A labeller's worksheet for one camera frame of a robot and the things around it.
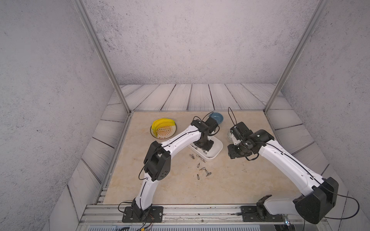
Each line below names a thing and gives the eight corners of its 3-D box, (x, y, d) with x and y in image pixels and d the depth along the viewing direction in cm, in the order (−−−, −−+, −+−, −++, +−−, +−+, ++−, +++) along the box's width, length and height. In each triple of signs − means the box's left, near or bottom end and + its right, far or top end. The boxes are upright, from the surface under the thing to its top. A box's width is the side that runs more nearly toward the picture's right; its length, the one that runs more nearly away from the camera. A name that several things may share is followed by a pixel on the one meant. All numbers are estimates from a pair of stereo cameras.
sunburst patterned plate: (148, 139, 105) (148, 137, 104) (151, 126, 114) (151, 124, 112) (175, 139, 105) (175, 137, 104) (176, 125, 114) (176, 123, 112)
